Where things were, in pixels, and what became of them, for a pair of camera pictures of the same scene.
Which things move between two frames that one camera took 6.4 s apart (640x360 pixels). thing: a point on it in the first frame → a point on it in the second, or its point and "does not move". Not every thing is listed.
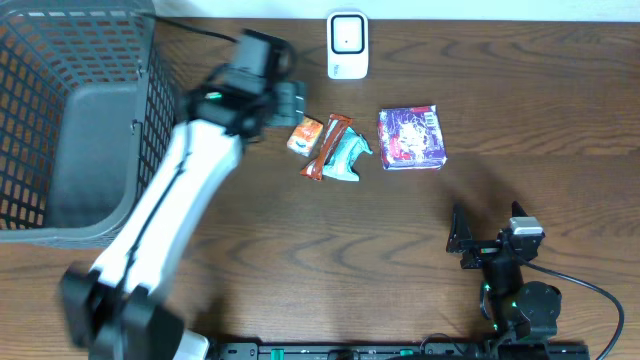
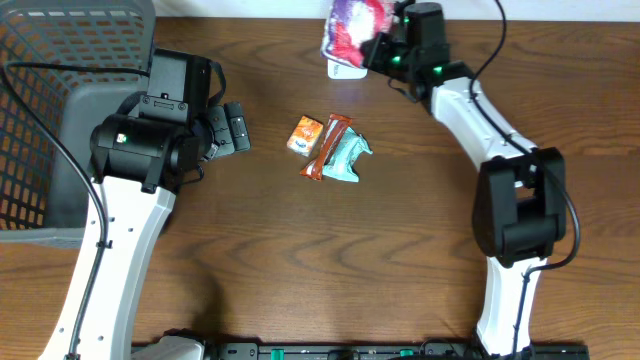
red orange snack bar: (337, 127) does not move
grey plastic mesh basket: (88, 109) does not move
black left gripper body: (291, 103) → (236, 126)
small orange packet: (306, 136) does not move
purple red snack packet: (412, 139) → (351, 24)
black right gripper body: (480, 251) → (390, 58)
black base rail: (402, 350) does not move
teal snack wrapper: (342, 165) does not move
